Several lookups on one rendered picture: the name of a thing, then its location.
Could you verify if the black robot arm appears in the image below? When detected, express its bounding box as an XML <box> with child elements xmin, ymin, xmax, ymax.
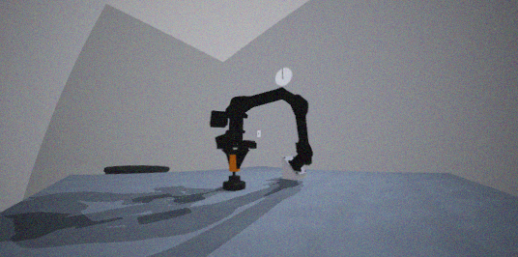
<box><xmin>210</xmin><ymin>87</ymin><xmax>313</xmax><ymax>171</ymax></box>

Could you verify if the orange cylindrical knob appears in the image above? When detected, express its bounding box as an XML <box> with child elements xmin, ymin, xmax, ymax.
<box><xmin>229</xmin><ymin>155</ymin><xmax>240</xmax><ymax>172</ymax></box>

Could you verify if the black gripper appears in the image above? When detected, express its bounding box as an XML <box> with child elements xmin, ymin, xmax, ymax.
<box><xmin>217</xmin><ymin>127</ymin><xmax>257</xmax><ymax>169</ymax></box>

